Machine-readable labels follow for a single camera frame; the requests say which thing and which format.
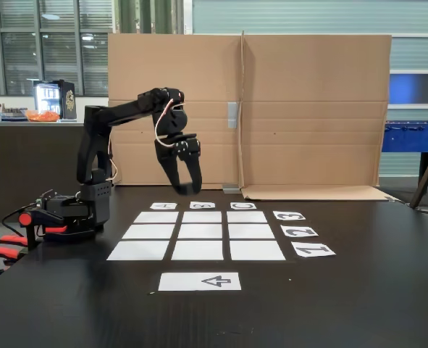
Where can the black octagonal token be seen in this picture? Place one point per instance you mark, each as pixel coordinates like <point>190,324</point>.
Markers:
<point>186,189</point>

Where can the white square paper sheet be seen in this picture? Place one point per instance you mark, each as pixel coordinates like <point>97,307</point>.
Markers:
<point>200,231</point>
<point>257,250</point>
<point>148,231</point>
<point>251,231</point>
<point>138,251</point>
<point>201,217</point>
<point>155,217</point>
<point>197,250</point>
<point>247,217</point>

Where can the letter B paper label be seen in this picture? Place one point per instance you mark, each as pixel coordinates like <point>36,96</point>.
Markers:
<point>202,205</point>

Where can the grey tape strip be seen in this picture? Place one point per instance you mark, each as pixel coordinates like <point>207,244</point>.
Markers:
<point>233,115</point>
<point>231,189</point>

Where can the letter A paper label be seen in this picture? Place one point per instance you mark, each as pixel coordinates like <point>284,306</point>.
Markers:
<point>163,206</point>

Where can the letter C paper label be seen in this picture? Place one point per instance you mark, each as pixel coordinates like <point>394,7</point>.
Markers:
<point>243,206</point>

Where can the number 3 paper label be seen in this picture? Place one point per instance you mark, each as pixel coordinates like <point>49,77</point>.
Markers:
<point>289,216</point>

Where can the white arrow paper sheet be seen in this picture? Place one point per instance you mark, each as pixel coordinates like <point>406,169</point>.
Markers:
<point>184,282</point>

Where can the number 2 paper label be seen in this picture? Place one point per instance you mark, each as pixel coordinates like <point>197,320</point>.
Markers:
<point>299,231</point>

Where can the black mini fridge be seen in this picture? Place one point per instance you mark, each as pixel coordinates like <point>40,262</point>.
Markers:
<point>67,99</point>

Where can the brown cardboard panel with flap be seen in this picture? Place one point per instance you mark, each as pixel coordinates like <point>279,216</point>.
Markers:
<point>315,108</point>

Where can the orange snack bag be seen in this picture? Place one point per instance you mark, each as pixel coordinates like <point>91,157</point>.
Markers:
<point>43,116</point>

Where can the number 1 paper label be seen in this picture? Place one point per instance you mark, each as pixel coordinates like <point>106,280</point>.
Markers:
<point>313,250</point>

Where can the black orange table clamp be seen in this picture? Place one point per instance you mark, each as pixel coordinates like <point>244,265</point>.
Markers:
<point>30,221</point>

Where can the dark brown counter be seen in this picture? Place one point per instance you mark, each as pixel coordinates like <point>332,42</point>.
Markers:
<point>18,163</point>

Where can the blue foosball table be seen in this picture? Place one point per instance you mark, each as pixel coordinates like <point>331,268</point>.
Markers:
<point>409,139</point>

